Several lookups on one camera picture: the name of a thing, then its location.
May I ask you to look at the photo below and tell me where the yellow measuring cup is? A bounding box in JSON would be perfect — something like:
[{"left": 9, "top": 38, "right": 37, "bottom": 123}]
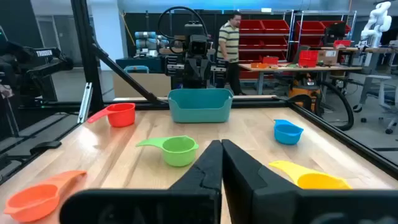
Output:
[{"left": 269, "top": 160, "right": 353, "bottom": 190}]

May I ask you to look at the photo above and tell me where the red storage bin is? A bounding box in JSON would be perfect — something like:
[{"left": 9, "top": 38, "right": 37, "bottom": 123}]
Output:
[
  {"left": 263, "top": 37, "right": 289, "bottom": 50},
  {"left": 262, "top": 19, "right": 290, "bottom": 34},
  {"left": 239, "top": 37, "right": 264, "bottom": 50},
  {"left": 320, "top": 20, "right": 351, "bottom": 34},
  {"left": 239, "top": 19, "right": 265, "bottom": 34},
  {"left": 295, "top": 21, "right": 326, "bottom": 35}
]

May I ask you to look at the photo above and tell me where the silver metal bracket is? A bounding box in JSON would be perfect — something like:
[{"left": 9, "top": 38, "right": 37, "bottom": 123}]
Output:
[{"left": 77, "top": 82, "right": 93, "bottom": 124}]

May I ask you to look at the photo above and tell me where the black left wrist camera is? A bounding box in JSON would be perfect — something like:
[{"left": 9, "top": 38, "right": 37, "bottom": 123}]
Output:
[{"left": 188, "top": 34, "right": 209, "bottom": 58}]

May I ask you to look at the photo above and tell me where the large cardboard box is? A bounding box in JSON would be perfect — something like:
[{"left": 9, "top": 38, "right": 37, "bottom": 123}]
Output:
[{"left": 113, "top": 72, "right": 172, "bottom": 98}]

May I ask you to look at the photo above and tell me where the metal shelving unit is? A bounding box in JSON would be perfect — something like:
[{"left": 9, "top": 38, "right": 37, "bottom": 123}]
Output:
[
  {"left": 238, "top": 9, "right": 295, "bottom": 80},
  {"left": 294, "top": 11, "right": 358, "bottom": 60}
]

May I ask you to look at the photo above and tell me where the red mesh crate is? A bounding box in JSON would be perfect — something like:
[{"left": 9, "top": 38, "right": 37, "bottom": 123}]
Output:
[{"left": 298, "top": 50, "right": 319, "bottom": 68}]

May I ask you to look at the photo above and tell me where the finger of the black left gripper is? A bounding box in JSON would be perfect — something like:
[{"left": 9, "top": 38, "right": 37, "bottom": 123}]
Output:
[
  {"left": 198, "top": 58, "right": 213, "bottom": 89},
  {"left": 183, "top": 58, "right": 199, "bottom": 89}
]

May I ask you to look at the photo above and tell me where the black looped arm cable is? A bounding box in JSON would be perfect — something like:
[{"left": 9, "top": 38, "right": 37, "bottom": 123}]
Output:
[{"left": 157, "top": 6, "right": 209, "bottom": 55}]

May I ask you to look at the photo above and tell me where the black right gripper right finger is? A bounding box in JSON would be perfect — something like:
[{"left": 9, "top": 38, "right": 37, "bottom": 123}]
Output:
[{"left": 222, "top": 139, "right": 301, "bottom": 224}]

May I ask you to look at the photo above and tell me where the red measuring cup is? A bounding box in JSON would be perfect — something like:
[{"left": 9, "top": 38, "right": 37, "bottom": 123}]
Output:
[{"left": 86, "top": 102, "right": 136, "bottom": 128}]

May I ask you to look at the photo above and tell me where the person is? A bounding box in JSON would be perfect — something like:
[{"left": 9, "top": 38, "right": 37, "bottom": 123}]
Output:
[{"left": 216, "top": 11, "right": 243, "bottom": 96}]

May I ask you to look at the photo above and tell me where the orange shop vacuum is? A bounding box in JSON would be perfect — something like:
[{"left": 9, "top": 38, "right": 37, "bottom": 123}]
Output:
[{"left": 288, "top": 76, "right": 322, "bottom": 111}]

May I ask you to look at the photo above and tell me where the small cardboard box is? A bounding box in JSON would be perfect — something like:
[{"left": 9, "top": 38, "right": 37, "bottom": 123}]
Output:
[{"left": 317, "top": 49, "right": 339, "bottom": 65}]

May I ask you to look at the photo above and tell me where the rolled foam mat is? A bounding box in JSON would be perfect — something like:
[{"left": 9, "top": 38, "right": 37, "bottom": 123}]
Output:
[
  {"left": 134, "top": 30, "right": 158, "bottom": 40},
  {"left": 135, "top": 39, "right": 170, "bottom": 50}
]

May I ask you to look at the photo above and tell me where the green measuring cup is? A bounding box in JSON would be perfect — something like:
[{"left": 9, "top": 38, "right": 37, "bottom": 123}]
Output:
[{"left": 136, "top": 135, "right": 200, "bottom": 167}]

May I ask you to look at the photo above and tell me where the light blue measuring cup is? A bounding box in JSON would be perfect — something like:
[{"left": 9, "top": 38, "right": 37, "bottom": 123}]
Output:
[{"left": 273, "top": 119, "right": 304, "bottom": 146}]

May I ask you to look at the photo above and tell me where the grey office chair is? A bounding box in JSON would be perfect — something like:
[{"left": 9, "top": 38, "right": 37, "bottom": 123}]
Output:
[{"left": 353, "top": 74, "right": 398, "bottom": 135}]

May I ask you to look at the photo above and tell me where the black vacuum hose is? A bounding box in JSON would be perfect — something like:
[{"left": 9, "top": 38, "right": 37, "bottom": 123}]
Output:
[{"left": 273, "top": 80, "right": 355, "bottom": 132}]

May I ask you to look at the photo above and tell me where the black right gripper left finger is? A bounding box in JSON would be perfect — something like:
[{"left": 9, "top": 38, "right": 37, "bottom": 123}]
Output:
[{"left": 169, "top": 139, "right": 223, "bottom": 191}]

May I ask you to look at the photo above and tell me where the teal plastic basket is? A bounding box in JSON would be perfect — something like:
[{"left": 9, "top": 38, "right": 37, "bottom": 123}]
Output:
[{"left": 167, "top": 88, "right": 234, "bottom": 124}]

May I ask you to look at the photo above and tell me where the orange measuring cup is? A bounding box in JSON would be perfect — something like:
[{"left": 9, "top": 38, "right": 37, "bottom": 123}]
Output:
[{"left": 3, "top": 170, "right": 88, "bottom": 223}]

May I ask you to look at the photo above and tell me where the dark teal cabinet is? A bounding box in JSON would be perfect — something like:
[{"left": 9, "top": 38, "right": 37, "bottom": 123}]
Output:
[{"left": 115, "top": 56, "right": 166, "bottom": 74}]

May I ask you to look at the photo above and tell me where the black aluminium table frame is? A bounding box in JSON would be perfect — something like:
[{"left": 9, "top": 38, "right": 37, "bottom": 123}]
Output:
[{"left": 0, "top": 0, "right": 398, "bottom": 184}]

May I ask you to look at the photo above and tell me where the wooden work table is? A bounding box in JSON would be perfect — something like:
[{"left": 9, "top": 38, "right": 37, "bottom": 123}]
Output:
[{"left": 238, "top": 63, "right": 364, "bottom": 96}]

